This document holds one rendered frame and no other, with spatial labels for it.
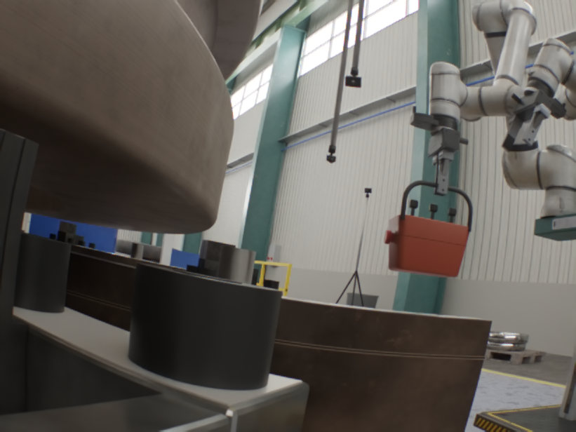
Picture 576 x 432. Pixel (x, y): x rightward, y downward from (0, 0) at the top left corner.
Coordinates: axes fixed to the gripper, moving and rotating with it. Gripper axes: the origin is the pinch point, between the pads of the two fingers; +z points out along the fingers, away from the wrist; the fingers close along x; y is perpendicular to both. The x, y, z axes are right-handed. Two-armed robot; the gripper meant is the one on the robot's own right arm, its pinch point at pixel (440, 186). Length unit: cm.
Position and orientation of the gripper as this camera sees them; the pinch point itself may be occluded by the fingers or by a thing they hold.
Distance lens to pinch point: 126.1
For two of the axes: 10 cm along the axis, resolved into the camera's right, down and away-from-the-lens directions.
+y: 9.9, 1.6, 0.3
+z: -1.6, 9.8, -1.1
